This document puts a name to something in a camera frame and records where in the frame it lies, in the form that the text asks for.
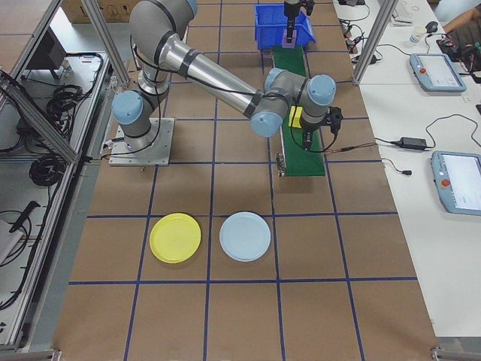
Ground yellow foam block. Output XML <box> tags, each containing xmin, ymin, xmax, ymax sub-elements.
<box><xmin>288</xmin><ymin>105</ymin><xmax>304</xmax><ymax>129</ymax></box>

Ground light blue round plate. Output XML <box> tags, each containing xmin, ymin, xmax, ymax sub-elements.
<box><xmin>219</xmin><ymin>211</ymin><xmax>272</xmax><ymax>263</ymax></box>

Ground yellow round plate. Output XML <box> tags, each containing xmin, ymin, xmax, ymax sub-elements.
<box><xmin>149</xmin><ymin>212</ymin><xmax>202</xmax><ymax>265</ymax></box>

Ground green conveyor belt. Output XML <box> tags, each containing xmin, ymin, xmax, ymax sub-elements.
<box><xmin>271</xmin><ymin>44</ymin><xmax>326</xmax><ymax>178</ymax></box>

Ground blue plastic storage bin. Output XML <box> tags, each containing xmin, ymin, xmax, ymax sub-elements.
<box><xmin>253</xmin><ymin>3</ymin><xmax>316</xmax><ymax>51</ymax></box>

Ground black power brick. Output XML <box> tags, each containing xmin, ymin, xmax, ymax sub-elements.
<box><xmin>390</xmin><ymin>136</ymin><xmax>430</xmax><ymax>151</ymax></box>

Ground grey blue teach pendant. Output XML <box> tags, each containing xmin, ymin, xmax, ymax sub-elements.
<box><xmin>408</xmin><ymin>52</ymin><xmax>468</xmax><ymax>93</ymax></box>
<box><xmin>430</xmin><ymin>150</ymin><xmax>481</xmax><ymax>217</ymax></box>

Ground person in dark clothes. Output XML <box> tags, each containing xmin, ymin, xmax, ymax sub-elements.
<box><xmin>443</xmin><ymin>8</ymin><xmax>481</xmax><ymax>74</ymax></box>

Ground brown cardboard box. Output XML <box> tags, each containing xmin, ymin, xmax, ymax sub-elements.
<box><xmin>62</xmin><ymin>0</ymin><xmax>135</xmax><ymax>24</ymax></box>

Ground black box device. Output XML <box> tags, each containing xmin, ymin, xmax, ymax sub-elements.
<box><xmin>25</xmin><ymin>27</ymin><xmax>69</xmax><ymax>80</ymax></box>

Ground red and black conveyor wire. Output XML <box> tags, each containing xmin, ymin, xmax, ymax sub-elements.
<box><xmin>322</xmin><ymin>143</ymin><xmax>379</xmax><ymax>155</ymax></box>

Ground black cable tangle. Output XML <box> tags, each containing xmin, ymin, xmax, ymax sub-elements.
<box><xmin>337</xmin><ymin>20</ymin><xmax>385</xmax><ymax>65</ymax></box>

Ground tall aluminium post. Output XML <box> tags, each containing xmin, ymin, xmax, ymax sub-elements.
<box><xmin>351</xmin><ymin>0</ymin><xmax>394</xmax><ymax>87</ymax></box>

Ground thin black cable with plug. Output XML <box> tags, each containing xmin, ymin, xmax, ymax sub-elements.
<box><xmin>380</xmin><ymin>157</ymin><xmax>413</xmax><ymax>176</ymax></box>

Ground black cable bundle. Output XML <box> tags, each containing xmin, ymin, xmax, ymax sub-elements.
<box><xmin>46</xmin><ymin>83</ymin><xmax>95</xmax><ymax>123</ymax></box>
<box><xmin>29</xmin><ymin>153</ymin><xmax>67</xmax><ymax>188</ymax></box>

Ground metal bar frame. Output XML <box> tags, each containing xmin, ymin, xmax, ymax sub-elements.
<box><xmin>0</xmin><ymin>0</ymin><xmax>131</xmax><ymax>353</ymax></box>

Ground black handle tool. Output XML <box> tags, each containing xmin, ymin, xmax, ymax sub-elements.
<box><xmin>8</xmin><ymin>200</ymin><xmax>42</xmax><ymax>234</ymax></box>

